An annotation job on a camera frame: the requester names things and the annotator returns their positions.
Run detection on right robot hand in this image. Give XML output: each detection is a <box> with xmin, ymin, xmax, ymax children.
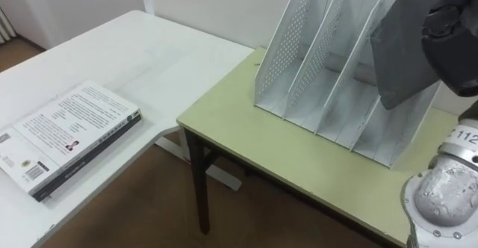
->
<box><xmin>420</xmin><ymin>0</ymin><xmax>478</xmax><ymax>98</ymax></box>

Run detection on green top table, dark legs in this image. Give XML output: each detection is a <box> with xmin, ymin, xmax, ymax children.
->
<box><xmin>176</xmin><ymin>46</ymin><xmax>459</xmax><ymax>248</ymax></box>

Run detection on white desk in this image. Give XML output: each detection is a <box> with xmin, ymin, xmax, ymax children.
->
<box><xmin>0</xmin><ymin>10</ymin><xmax>255</xmax><ymax>248</ymax></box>

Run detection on dark grey book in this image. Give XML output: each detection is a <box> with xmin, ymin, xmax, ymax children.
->
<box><xmin>370</xmin><ymin>0</ymin><xmax>478</xmax><ymax>111</ymax></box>

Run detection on white paperback book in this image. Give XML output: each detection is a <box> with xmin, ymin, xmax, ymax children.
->
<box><xmin>0</xmin><ymin>80</ymin><xmax>143</xmax><ymax>202</ymax></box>

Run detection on white perforated file organizer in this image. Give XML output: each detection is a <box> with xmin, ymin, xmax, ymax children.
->
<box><xmin>254</xmin><ymin>0</ymin><xmax>442</xmax><ymax>169</ymax></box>

